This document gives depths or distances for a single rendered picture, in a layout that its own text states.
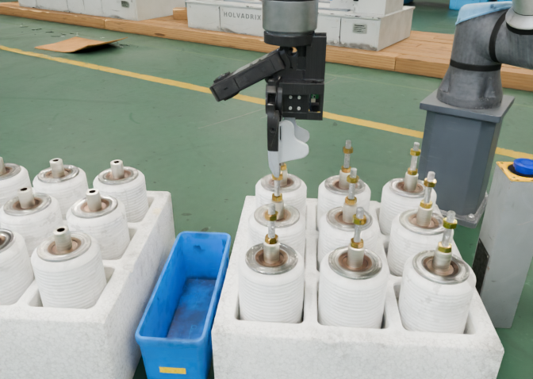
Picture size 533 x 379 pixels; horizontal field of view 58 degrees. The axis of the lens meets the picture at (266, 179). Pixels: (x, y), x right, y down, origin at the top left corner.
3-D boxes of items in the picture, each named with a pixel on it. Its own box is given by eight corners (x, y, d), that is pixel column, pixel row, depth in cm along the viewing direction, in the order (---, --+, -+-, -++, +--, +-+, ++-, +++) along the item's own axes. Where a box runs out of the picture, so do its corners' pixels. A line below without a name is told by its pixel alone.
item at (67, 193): (63, 238, 105) (46, 163, 97) (105, 239, 105) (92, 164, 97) (42, 264, 97) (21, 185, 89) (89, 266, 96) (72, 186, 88)
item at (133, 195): (116, 239, 105) (103, 165, 97) (159, 241, 104) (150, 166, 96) (99, 266, 96) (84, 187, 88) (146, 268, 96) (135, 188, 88)
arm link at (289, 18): (258, 1, 61) (265, -6, 68) (258, 38, 63) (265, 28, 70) (318, 1, 60) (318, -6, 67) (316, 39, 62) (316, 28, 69)
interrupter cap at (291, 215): (247, 224, 77) (247, 220, 77) (263, 202, 83) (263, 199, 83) (292, 233, 75) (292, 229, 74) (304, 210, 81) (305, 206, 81)
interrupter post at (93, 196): (91, 204, 83) (88, 188, 81) (105, 204, 83) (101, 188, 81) (86, 212, 81) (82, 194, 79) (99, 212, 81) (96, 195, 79)
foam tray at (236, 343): (247, 265, 108) (246, 194, 100) (423, 273, 105) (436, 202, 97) (216, 419, 74) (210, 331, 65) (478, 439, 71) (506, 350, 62)
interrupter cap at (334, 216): (381, 220, 78) (381, 216, 78) (356, 239, 73) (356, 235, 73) (342, 204, 83) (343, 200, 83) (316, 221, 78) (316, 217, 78)
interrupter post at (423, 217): (433, 225, 77) (437, 208, 75) (422, 229, 76) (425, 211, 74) (423, 218, 79) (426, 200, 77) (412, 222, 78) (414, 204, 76)
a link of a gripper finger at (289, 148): (307, 184, 70) (309, 122, 67) (266, 182, 71) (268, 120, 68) (307, 178, 73) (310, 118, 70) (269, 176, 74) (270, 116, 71)
